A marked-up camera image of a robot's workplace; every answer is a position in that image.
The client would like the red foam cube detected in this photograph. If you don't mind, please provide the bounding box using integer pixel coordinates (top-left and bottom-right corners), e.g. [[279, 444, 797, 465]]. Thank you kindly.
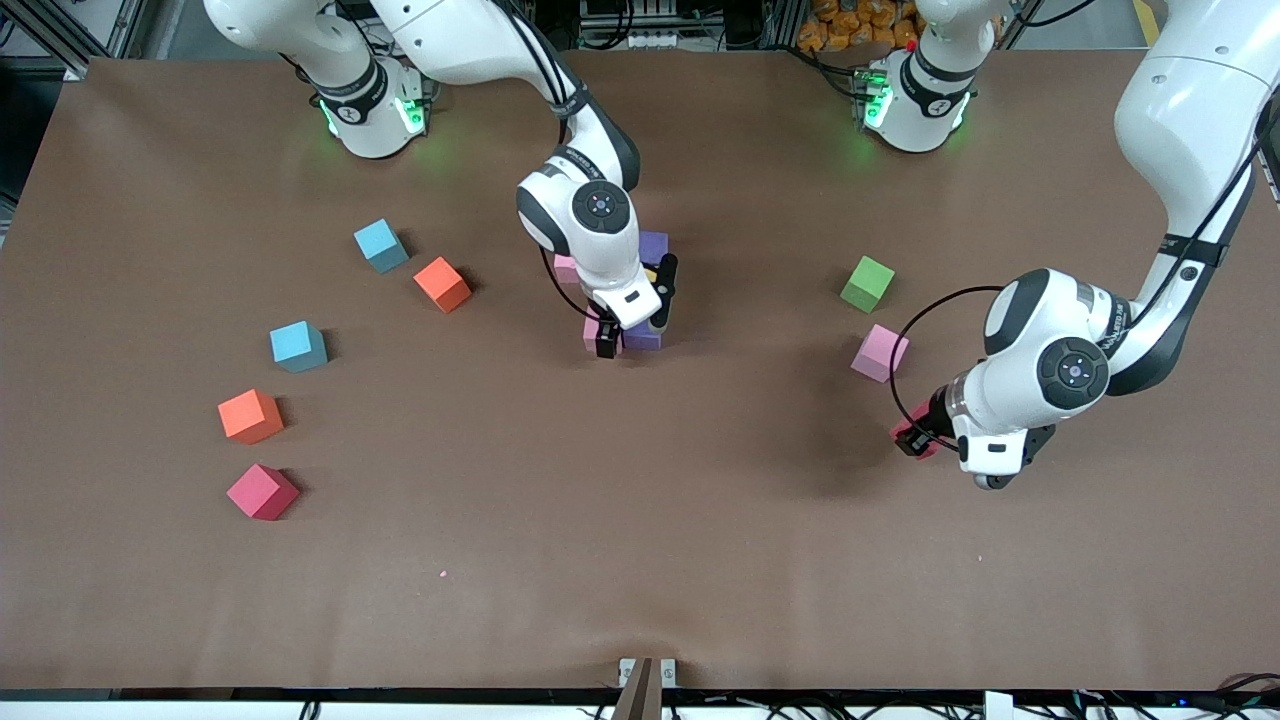
[[226, 462, 301, 522], [890, 405, 941, 461]]

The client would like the green foam cube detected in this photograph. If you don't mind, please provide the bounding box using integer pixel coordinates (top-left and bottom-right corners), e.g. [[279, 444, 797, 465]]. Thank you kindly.
[[840, 255, 896, 314]]

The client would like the orange foam cube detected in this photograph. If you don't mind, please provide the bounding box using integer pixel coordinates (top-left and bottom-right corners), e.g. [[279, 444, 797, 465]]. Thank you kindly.
[[413, 256, 474, 315], [217, 388, 286, 446]]

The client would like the brown table cover sheet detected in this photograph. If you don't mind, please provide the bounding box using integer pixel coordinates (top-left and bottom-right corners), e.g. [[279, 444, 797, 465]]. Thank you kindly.
[[0, 48, 1280, 693]]

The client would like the dented blue foam cube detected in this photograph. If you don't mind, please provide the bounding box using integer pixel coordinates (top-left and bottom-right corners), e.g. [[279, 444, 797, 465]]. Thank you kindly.
[[353, 218, 411, 275]]

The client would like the white vented device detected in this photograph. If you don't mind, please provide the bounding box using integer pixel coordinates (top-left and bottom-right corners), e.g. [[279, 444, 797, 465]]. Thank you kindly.
[[575, 0, 693, 51]]

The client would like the bag of orange items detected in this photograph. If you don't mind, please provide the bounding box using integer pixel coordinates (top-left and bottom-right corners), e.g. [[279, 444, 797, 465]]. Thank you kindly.
[[797, 0, 921, 53]]

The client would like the brown wooden stick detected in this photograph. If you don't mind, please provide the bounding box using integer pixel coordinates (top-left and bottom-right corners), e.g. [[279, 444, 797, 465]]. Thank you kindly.
[[610, 657, 669, 720]]

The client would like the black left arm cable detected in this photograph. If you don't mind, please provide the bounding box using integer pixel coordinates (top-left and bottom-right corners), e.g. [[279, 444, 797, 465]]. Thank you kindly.
[[887, 90, 1280, 448]]

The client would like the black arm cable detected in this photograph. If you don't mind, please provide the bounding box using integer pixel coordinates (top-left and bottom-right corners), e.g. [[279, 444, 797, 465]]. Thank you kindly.
[[887, 90, 1280, 448], [490, 0, 601, 321]]

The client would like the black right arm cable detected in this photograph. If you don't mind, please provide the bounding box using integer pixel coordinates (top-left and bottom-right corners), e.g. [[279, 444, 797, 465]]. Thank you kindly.
[[490, 0, 601, 321]]

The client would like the small metal bracket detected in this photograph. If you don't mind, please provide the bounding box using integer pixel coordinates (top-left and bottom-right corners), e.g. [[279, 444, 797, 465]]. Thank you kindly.
[[618, 657, 678, 691]]

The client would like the aluminium frame profile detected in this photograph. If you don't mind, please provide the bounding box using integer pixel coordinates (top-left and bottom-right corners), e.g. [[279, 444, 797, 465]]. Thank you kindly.
[[0, 0, 93, 83]]

